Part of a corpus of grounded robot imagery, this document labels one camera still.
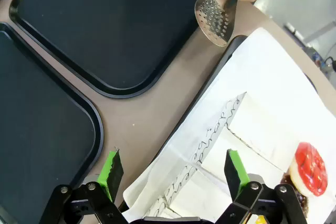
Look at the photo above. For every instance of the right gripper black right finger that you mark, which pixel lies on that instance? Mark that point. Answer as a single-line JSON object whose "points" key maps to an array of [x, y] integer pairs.
{"points": [[235, 176]]}

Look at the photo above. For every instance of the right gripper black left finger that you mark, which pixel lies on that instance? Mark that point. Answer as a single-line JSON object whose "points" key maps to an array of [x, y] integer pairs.
{"points": [[110, 179]]}

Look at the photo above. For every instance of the yellow glazed donut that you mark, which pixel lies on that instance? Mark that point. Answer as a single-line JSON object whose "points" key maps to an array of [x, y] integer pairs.
{"points": [[261, 219]]}

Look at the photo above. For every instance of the red glazed donut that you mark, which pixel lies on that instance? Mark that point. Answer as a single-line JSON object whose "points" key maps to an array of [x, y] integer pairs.
{"points": [[311, 169]]}

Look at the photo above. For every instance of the perforated metal serving tongs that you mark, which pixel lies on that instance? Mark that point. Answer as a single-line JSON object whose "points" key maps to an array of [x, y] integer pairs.
{"points": [[210, 19]]}

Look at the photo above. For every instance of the white script-printed paper box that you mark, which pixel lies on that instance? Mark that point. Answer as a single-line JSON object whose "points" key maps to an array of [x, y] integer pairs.
{"points": [[199, 195]]}

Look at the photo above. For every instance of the chocolate donut with sprinkles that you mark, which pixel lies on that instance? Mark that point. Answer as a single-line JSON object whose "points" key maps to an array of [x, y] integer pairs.
{"points": [[300, 201]]}

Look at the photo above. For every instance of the black plastic serving tray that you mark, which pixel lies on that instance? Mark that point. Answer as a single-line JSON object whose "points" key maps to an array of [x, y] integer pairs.
{"points": [[232, 47], [39, 119], [105, 24]]}

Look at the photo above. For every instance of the white paper sheet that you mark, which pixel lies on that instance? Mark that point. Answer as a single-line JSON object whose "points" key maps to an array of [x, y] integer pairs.
{"points": [[275, 77]]}

